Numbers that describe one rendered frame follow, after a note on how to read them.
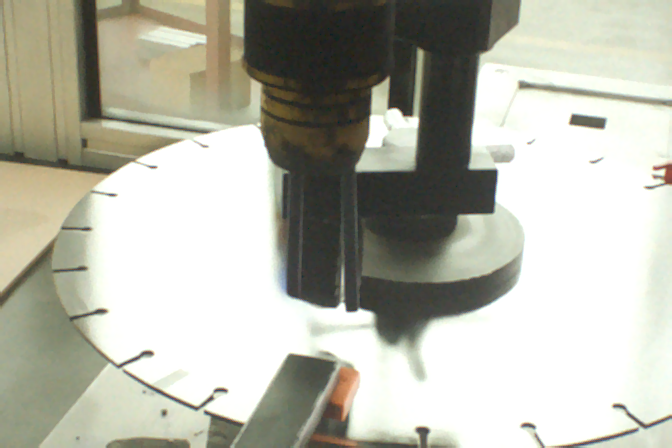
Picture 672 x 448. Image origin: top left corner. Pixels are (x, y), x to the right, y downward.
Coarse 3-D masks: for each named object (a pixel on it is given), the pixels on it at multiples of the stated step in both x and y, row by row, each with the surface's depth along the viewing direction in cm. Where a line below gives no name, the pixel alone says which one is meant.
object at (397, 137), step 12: (384, 120) 61; (396, 120) 60; (396, 132) 57; (408, 132) 57; (384, 144) 56; (396, 144) 56; (408, 144) 56; (492, 144) 57; (504, 144) 57; (492, 156) 57; (504, 156) 57
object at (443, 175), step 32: (448, 64) 46; (448, 96) 47; (448, 128) 47; (384, 160) 48; (416, 160) 48; (448, 160) 48; (480, 160) 49; (320, 192) 47; (384, 192) 48; (416, 192) 48; (448, 192) 48; (480, 192) 48; (320, 224) 48; (320, 256) 49; (320, 288) 49
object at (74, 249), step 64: (256, 128) 71; (384, 128) 72; (128, 192) 63; (192, 192) 63; (256, 192) 63; (512, 192) 65; (576, 192) 65; (640, 192) 65; (64, 256) 56; (128, 256) 57; (192, 256) 57; (256, 256) 57; (576, 256) 58; (640, 256) 59; (128, 320) 52; (192, 320) 52; (256, 320) 52; (320, 320) 52; (384, 320) 52; (448, 320) 53; (512, 320) 53; (576, 320) 53; (640, 320) 53; (192, 384) 48; (256, 384) 48; (384, 384) 48; (448, 384) 48; (512, 384) 48; (576, 384) 49; (640, 384) 49
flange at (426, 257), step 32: (384, 224) 56; (416, 224) 56; (448, 224) 57; (480, 224) 59; (512, 224) 59; (384, 256) 55; (416, 256) 55; (448, 256) 56; (480, 256) 56; (512, 256) 56; (384, 288) 54; (416, 288) 54; (448, 288) 54; (480, 288) 55
